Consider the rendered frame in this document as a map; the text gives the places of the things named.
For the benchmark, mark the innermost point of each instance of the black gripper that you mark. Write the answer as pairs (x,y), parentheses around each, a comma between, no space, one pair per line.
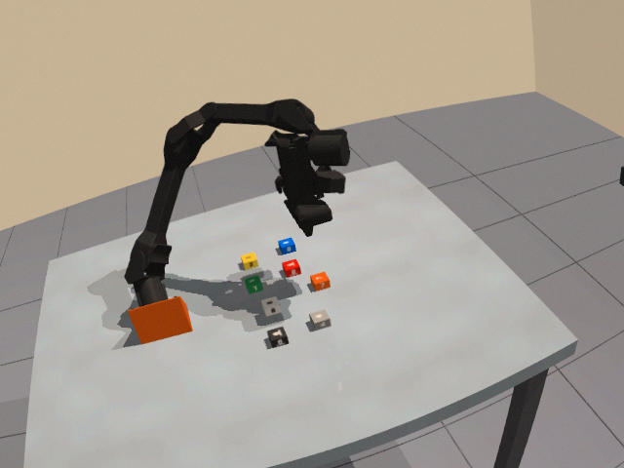
(306,209)

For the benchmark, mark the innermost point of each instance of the blue block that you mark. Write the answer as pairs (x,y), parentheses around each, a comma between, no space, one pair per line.
(287,246)

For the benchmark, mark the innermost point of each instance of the green block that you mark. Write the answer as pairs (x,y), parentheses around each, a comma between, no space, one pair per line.
(253,284)

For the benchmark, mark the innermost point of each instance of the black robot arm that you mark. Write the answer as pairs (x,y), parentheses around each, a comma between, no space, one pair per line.
(325,148)

